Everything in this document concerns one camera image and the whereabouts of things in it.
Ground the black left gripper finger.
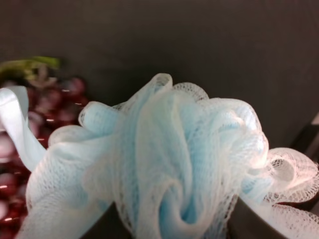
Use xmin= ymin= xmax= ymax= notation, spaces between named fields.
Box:
xmin=291 ymin=119 xmax=319 ymax=162

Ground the blue white bath loofah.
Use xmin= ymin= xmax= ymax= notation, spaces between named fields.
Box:
xmin=0 ymin=74 xmax=319 ymax=239

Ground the black tablecloth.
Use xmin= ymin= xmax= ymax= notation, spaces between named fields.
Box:
xmin=0 ymin=0 xmax=319 ymax=238

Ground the red artificial grape bunch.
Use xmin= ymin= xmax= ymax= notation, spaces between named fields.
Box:
xmin=0 ymin=56 xmax=90 ymax=239

